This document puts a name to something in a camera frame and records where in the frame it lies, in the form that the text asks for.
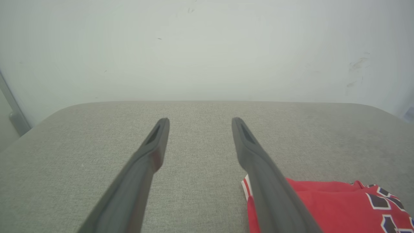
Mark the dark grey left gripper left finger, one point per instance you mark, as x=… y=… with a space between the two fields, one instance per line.
x=136 y=184

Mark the red and white jersey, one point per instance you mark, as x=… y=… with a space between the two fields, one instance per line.
x=323 y=207

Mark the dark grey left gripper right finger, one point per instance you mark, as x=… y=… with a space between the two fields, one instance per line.
x=268 y=194

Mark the grey metal pipe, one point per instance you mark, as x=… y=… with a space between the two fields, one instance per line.
x=19 y=121

